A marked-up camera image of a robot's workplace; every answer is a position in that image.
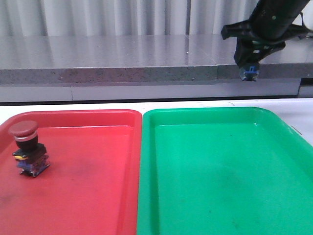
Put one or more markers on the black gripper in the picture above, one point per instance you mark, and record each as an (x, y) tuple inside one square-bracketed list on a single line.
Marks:
[(259, 39)]

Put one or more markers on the green mushroom push button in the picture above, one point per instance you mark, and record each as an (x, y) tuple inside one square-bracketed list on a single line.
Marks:
[(249, 72)]

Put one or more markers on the red mushroom push button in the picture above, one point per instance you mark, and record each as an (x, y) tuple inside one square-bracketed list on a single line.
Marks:
[(31, 156)]

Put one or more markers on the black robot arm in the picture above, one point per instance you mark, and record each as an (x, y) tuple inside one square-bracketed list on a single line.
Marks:
[(281, 10)]

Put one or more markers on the white container in background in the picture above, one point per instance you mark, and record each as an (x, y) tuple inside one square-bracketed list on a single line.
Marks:
[(304, 20)]

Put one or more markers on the green plastic tray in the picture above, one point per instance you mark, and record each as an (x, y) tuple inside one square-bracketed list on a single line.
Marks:
[(223, 171)]

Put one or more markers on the red plastic tray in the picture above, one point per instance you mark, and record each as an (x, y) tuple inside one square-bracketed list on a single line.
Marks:
[(91, 185)]

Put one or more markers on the grey stone platform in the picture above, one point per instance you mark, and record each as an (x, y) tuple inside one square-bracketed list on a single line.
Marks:
[(74, 69)]

